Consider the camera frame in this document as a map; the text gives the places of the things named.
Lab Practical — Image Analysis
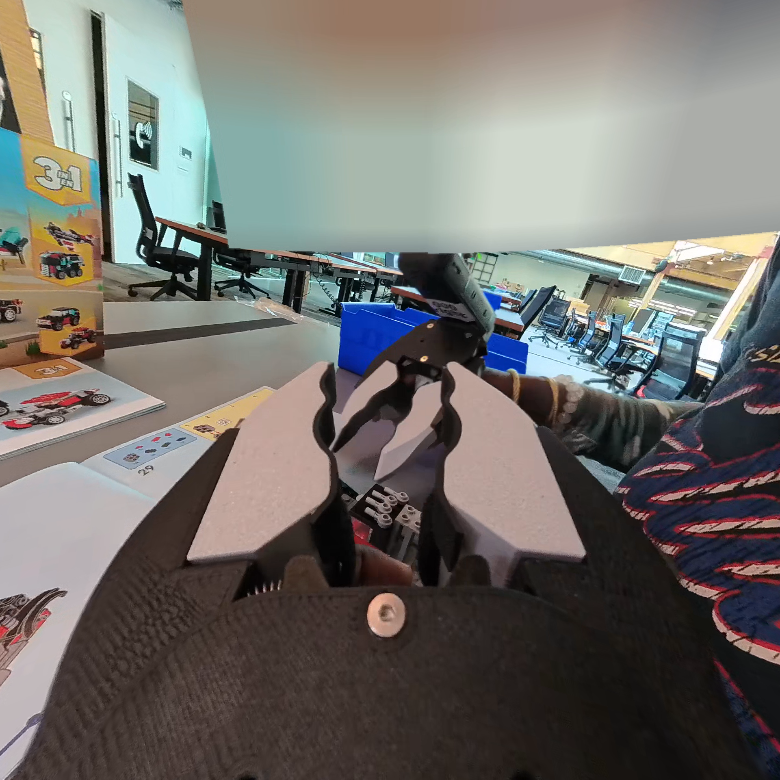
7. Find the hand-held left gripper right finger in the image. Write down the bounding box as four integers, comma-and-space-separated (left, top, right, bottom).
420, 362, 587, 587

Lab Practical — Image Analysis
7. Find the blue plastic bin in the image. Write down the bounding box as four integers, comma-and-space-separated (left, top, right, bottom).
338, 301, 529, 375

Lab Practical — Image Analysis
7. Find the black office chair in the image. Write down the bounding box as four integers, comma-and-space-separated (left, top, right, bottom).
126, 173, 202, 302
209, 200, 272, 299

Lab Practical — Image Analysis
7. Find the wooden top table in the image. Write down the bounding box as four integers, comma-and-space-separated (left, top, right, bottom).
155, 216, 324, 314

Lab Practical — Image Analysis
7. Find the closed instruction booklet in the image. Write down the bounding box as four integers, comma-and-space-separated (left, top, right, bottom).
0, 356, 167, 461

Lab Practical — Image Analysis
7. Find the grey desk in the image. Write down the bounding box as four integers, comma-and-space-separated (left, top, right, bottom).
0, 300, 622, 610

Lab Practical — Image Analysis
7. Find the row of black office chairs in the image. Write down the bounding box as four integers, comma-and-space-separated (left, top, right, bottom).
518, 285, 711, 397

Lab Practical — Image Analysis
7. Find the colourful toy set box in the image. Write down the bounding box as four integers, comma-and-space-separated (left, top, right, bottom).
0, 127, 104, 369

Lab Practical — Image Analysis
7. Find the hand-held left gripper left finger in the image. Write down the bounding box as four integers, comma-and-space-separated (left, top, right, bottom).
186, 361, 356, 587

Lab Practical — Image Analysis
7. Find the partly built toy brick model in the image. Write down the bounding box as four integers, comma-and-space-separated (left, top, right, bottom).
341, 481, 440, 564

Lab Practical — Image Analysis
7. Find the black wall sign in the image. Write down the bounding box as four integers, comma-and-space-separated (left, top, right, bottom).
127, 78, 160, 171

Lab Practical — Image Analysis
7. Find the open instruction booklet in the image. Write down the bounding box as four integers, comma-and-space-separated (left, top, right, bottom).
0, 387, 275, 778

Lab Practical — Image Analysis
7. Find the beaded bracelet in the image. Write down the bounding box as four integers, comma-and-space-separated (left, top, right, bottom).
557, 377, 587, 424

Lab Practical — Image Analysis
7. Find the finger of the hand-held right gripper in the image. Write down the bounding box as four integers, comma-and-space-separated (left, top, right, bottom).
332, 364, 404, 453
373, 379, 444, 482

